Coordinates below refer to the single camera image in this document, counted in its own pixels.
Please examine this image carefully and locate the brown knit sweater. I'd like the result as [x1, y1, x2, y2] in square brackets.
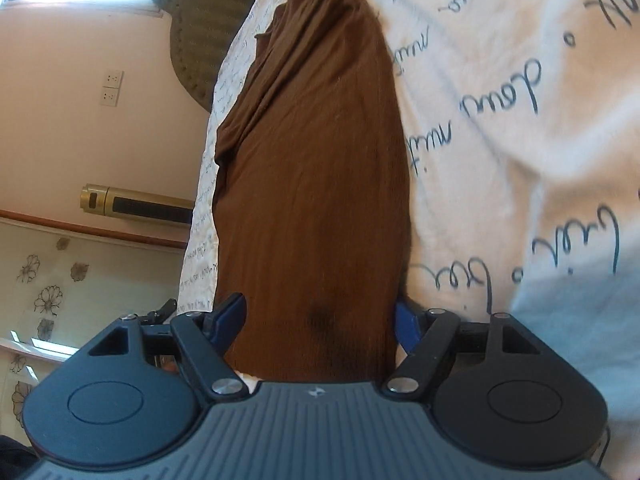
[213, 0, 410, 382]

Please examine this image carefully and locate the white script-print bedspread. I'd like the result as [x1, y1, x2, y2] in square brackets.
[178, 0, 639, 479]

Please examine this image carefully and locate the white wall socket plate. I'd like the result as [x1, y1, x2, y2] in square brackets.
[99, 70, 124, 107]

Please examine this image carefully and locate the olive green padded headboard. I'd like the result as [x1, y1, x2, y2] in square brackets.
[152, 0, 255, 112]

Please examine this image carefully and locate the floral print curtain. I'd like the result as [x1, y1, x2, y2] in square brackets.
[1, 220, 183, 443]

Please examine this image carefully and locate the gold tower air conditioner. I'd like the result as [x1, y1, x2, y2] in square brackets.
[80, 184, 194, 226]

